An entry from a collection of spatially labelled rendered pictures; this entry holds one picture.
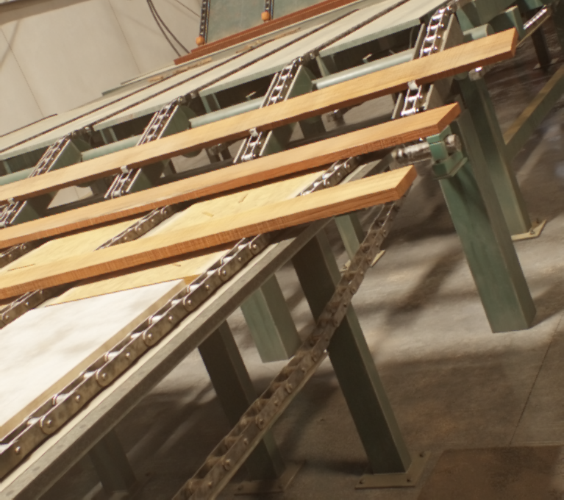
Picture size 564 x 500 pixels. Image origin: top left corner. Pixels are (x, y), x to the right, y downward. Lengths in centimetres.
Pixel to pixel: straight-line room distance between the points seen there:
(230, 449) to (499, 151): 240
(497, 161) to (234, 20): 485
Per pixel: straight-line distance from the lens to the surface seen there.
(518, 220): 405
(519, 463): 253
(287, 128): 333
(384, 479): 265
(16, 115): 1009
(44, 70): 1056
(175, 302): 179
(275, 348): 364
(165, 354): 161
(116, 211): 291
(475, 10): 360
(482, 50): 293
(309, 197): 205
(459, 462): 260
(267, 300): 356
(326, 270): 240
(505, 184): 400
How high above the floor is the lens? 132
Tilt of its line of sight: 13 degrees down
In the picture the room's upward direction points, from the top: 21 degrees counter-clockwise
